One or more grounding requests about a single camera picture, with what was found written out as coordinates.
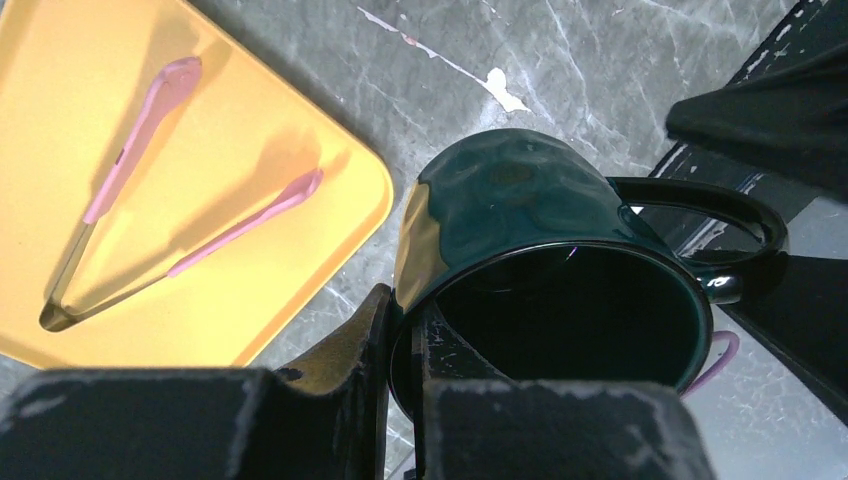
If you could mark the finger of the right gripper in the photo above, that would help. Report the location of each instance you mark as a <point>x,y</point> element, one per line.
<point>792,122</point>

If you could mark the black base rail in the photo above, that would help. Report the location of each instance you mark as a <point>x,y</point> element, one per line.
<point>803,323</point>

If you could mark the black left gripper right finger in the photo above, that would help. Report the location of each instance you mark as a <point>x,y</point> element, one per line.
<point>474,423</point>

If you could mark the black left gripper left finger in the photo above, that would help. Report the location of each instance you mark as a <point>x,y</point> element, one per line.
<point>320,416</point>

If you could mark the dark green mug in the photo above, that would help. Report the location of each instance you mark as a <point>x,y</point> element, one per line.
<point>543,266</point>

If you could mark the yellow serving tray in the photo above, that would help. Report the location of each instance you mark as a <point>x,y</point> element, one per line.
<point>247,201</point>

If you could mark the pink handled tongs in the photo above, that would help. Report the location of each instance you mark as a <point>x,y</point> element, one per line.
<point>172,86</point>

